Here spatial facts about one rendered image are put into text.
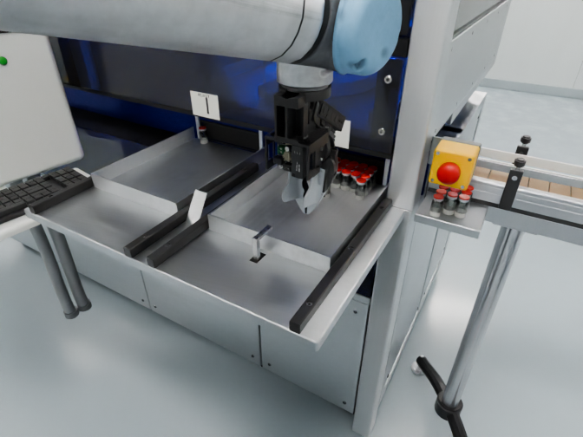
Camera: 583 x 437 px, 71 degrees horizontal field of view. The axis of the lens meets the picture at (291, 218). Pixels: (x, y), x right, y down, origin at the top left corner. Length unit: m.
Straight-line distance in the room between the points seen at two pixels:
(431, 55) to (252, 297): 0.50
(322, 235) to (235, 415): 0.93
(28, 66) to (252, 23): 1.05
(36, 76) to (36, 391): 1.11
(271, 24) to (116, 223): 0.65
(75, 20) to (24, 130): 1.09
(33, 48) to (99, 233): 0.60
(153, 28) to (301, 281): 0.50
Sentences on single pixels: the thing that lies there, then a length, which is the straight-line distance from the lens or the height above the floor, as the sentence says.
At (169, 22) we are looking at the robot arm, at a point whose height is 1.30.
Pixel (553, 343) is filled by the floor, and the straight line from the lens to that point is 2.03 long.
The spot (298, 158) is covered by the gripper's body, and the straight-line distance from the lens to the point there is 0.56.
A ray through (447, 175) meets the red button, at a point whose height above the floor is 1.00.
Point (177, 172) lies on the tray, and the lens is 1.04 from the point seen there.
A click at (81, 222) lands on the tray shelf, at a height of 0.88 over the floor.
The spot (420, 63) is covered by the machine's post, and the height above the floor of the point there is 1.17.
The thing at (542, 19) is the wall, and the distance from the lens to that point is 5.38.
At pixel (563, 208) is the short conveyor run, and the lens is 0.96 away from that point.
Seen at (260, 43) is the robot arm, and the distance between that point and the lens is 0.31.
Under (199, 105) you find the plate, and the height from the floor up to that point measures 1.02.
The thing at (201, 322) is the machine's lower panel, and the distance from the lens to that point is 1.61.
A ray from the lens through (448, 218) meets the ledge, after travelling 0.89.
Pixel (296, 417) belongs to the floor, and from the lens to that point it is 1.55.
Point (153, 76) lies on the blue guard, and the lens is 1.15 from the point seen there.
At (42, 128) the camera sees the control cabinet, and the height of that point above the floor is 0.93.
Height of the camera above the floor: 1.34
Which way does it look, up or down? 33 degrees down
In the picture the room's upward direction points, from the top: straight up
